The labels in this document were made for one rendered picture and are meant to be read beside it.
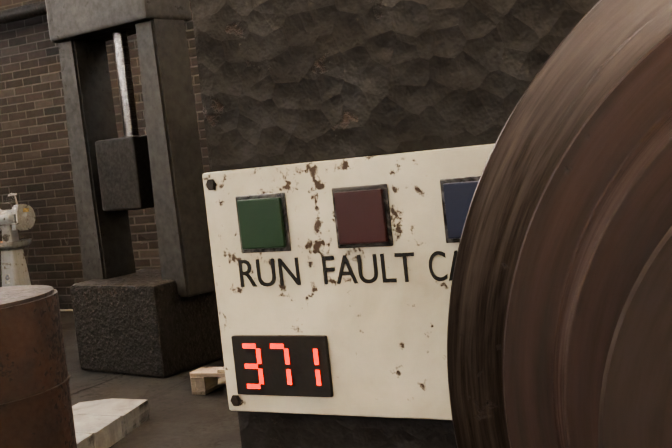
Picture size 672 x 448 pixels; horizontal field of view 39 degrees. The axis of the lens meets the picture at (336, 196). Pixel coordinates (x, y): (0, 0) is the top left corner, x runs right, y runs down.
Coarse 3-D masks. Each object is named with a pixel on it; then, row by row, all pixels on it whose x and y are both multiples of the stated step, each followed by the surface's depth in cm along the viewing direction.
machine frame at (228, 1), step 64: (192, 0) 73; (256, 0) 70; (320, 0) 68; (384, 0) 65; (448, 0) 63; (512, 0) 61; (576, 0) 59; (256, 64) 71; (320, 64) 68; (384, 64) 66; (448, 64) 64; (512, 64) 62; (256, 128) 71; (320, 128) 69; (384, 128) 66; (448, 128) 64
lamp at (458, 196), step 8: (448, 184) 62; (456, 184) 62; (464, 184) 61; (472, 184) 61; (448, 192) 62; (456, 192) 62; (464, 192) 61; (472, 192) 61; (448, 200) 62; (456, 200) 62; (464, 200) 61; (448, 208) 62; (456, 208) 62; (464, 208) 61; (448, 216) 62; (456, 216) 62; (464, 216) 62; (448, 224) 62; (456, 224) 62; (448, 232) 62; (456, 232) 62
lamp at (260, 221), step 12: (240, 204) 69; (252, 204) 69; (264, 204) 68; (276, 204) 68; (240, 216) 70; (252, 216) 69; (264, 216) 69; (276, 216) 68; (240, 228) 70; (252, 228) 69; (264, 228) 69; (276, 228) 68; (252, 240) 69; (264, 240) 69; (276, 240) 68
